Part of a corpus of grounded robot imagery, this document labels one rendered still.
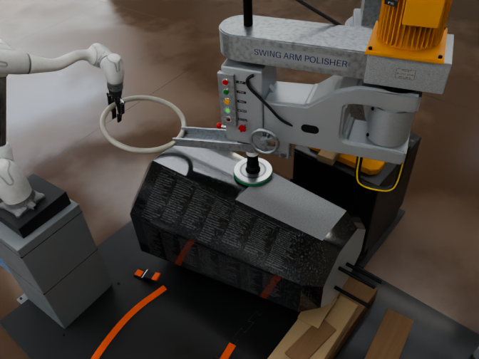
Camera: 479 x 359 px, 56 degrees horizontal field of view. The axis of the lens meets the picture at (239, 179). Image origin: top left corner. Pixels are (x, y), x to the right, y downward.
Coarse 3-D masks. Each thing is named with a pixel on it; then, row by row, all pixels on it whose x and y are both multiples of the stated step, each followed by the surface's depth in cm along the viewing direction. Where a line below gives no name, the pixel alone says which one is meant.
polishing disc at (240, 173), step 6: (240, 162) 257; (246, 162) 257; (264, 162) 256; (240, 168) 253; (264, 168) 252; (270, 168) 252; (240, 174) 250; (246, 174) 250; (258, 174) 249; (264, 174) 249; (270, 174) 249; (240, 180) 247; (246, 180) 246; (252, 180) 245; (258, 180) 245; (264, 180) 246
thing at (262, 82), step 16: (224, 64) 201; (240, 64) 201; (256, 64) 200; (240, 80) 202; (256, 80) 199; (272, 80) 214; (240, 96) 208; (240, 112) 214; (256, 112) 211; (256, 128) 217; (256, 144) 224
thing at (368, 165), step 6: (318, 150) 284; (342, 156) 275; (348, 156) 275; (354, 156) 274; (342, 162) 276; (348, 162) 273; (354, 162) 270; (366, 162) 270; (372, 162) 269; (378, 162) 269; (384, 162) 270; (354, 168) 272; (366, 168) 266; (372, 168) 266; (378, 168) 266; (372, 174) 267
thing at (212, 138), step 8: (184, 128) 258; (192, 128) 255; (200, 128) 253; (208, 128) 252; (184, 136) 258; (192, 136) 256; (200, 136) 255; (208, 136) 253; (216, 136) 252; (224, 136) 250; (176, 144) 252; (184, 144) 250; (192, 144) 247; (200, 144) 245; (208, 144) 243; (216, 144) 241; (224, 144) 239; (232, 144) 237; (240, 144) 235; (248, 144) 233
